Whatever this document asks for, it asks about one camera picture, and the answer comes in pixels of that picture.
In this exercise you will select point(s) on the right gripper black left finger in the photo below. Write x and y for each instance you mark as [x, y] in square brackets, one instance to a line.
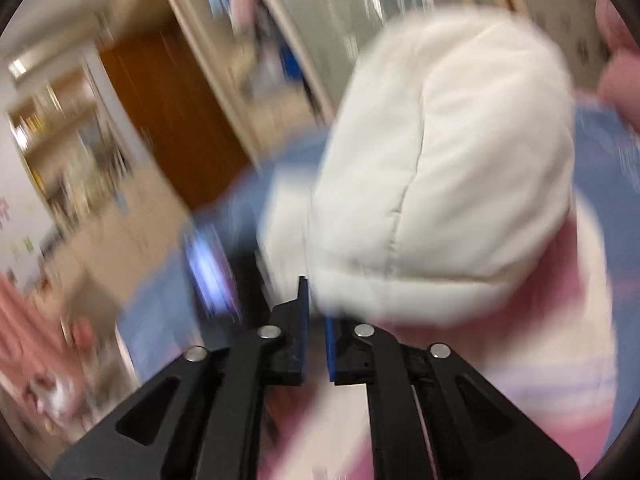
[199, 418]

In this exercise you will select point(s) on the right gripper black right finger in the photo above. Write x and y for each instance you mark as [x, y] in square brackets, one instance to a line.
[434, 416]

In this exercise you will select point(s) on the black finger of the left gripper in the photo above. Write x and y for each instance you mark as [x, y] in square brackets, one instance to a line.
[211, 275]

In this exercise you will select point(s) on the white pink hooded jacket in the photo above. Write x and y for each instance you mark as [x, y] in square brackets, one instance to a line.
[443, 208]

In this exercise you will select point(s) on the blue striped bed sheet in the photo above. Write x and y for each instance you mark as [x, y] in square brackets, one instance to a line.
[245, 240]

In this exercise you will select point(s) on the brown wooden door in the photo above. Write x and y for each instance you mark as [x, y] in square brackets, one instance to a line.
[168, 99]

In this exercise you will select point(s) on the beige wardrobe with glass doors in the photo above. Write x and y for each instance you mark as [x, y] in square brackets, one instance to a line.
[280, 66]

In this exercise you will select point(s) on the pink pillow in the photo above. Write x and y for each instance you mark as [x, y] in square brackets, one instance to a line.
[619, 81]

